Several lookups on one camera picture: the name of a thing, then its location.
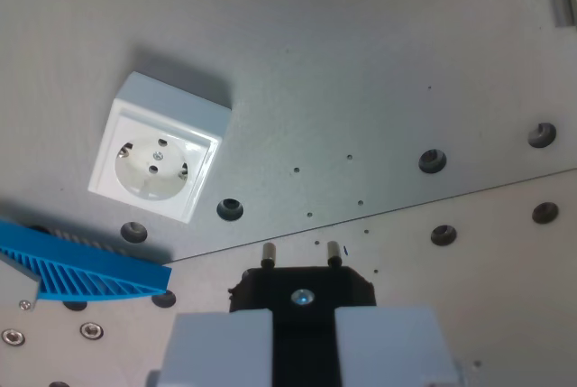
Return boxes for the white wall socket box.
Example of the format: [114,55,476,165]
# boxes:
[87,70,234,226]

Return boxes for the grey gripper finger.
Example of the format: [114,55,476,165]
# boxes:
[334,306,468,387]
[147,309,275,387]

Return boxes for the blue ribbed plastic part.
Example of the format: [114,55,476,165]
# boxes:
[0,218,173,304]

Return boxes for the silver hex socket screw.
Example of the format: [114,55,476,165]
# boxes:
[1,327,26,347]
[79,321,105,340]

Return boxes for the black two-pin power plug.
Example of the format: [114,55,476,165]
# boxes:
[228,240,378,387]

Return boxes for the grey metal bracket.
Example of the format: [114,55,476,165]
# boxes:
[0,254,41,313]

